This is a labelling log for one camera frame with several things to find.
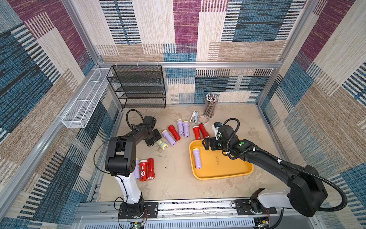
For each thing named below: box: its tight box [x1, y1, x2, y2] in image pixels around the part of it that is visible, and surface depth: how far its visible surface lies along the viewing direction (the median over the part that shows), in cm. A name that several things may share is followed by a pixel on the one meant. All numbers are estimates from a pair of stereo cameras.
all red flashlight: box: [167, 124, 181, 142], surface depth 104 cm
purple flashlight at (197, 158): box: [192, 148, 202, 169], surface depth 91 cm
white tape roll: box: [197, 114, 210, 124], surface depth 114 cm
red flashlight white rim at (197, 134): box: [192, 125, 202, 141], surface depth 104 cm
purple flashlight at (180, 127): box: [176, 118, 185, 136], surface depth 106 cm
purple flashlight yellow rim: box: [162, 129, 177, 146], surface depth 100 cm
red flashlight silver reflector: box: [198, 123, 211, 139], surface depth 104 cm
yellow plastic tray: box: [188, 139, 255, 180], surface depth 89 cm
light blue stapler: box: [190, 110, 199, 124], surface depth 113 cm
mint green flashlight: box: [155, 139, 169, 151], surface depth 96 cm
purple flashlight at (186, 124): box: [183, 120, 190, 138], surface depth 104 cm
